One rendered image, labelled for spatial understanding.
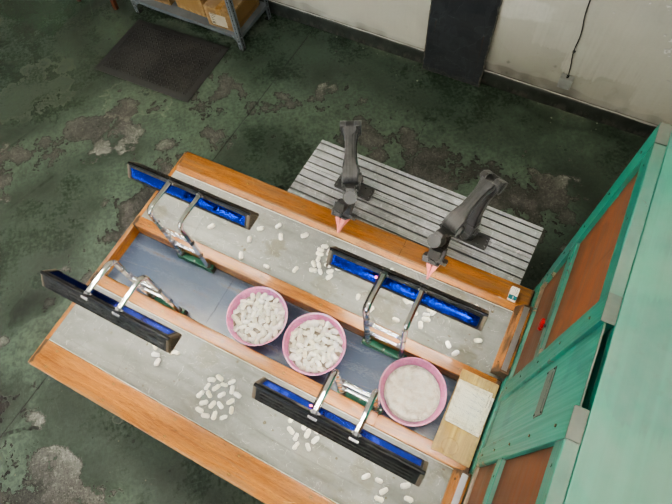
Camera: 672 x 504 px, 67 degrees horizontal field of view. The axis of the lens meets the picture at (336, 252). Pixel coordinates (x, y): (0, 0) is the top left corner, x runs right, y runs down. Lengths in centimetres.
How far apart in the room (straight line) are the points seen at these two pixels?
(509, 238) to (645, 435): 150
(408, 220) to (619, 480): 164
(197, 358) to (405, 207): 119
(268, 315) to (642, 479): 155
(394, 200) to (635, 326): 155
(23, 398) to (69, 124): 200
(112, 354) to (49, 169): 205
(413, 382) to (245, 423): 69
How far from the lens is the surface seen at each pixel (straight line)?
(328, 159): 266
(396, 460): 170
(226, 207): 208
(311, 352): 215
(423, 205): 251
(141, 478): 306
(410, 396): 211
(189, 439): 217
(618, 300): 119
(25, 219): 400
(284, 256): 233
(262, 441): 212
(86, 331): 250
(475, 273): 227
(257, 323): 223
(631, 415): 113
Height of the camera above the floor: 281
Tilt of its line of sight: 64 degrees down
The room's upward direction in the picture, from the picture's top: 9 degrees counter-clockwise
